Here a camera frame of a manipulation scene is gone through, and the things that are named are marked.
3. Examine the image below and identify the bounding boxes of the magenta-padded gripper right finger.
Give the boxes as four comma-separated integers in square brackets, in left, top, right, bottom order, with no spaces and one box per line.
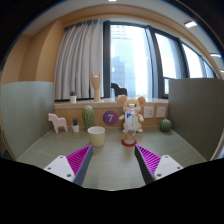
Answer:
[134,144,184,185]

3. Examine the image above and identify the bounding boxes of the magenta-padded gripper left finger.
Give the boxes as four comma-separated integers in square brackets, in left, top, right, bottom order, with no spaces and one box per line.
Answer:
[43,144,94,187]

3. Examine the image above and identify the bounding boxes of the clear plastic drink bottle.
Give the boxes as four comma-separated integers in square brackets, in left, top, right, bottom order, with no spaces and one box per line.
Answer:
[123,103,138,145]

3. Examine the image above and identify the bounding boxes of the small plant in white pot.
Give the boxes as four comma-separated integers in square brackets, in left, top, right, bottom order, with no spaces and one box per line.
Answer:
[71,117,81,134]
[69,90,78,104]

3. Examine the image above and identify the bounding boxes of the round green cactus figure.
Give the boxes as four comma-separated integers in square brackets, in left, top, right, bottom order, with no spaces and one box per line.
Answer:
[159,118,173,133]

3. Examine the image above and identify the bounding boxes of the pink wooden horse figure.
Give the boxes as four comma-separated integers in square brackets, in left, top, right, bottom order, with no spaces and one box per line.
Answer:
[47,112,69,134]

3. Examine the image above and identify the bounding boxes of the flat round red coaster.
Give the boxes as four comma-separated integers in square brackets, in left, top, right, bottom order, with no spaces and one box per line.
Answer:
[120,138,138,148]

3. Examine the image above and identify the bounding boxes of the tall green cactus figure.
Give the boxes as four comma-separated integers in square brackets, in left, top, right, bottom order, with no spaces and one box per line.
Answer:
[81,105,95,132]

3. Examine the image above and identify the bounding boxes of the grey-green desk divider panel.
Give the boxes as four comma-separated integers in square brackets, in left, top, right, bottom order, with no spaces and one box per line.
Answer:
[167,78,224,161]
[0,81,56,160]

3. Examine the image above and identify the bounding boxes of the wooden back ledge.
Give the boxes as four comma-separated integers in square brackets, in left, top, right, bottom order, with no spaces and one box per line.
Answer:
[54,98,169,128]

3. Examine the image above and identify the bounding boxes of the round purple number sign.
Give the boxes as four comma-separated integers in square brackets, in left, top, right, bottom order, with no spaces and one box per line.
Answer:
[102,110,120,127]

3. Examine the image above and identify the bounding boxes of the beige plush mouse toy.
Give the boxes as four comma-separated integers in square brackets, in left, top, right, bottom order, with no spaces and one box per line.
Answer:
[116,94,148,134]

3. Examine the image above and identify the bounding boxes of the wooden hand model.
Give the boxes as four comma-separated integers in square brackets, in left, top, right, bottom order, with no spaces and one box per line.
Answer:
[90,69,102,103]

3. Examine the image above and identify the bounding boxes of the black horse figure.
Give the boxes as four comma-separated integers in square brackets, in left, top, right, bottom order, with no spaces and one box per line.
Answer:
[110,82,128,98]

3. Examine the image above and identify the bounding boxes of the light grey curtain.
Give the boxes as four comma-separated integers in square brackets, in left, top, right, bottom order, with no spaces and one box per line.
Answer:
[54,19,105,101]

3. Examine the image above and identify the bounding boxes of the dark-framed window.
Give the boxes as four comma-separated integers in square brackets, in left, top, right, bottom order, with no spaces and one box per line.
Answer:
[102,20,218,100]

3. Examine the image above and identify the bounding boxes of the ceiling lights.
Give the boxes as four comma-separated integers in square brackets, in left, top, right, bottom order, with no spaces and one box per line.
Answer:
[108,0,222,58]

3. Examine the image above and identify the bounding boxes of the white wall socket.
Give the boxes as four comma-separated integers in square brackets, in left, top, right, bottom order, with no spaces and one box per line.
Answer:
[143,106,155,119]
[155,106,167,118]

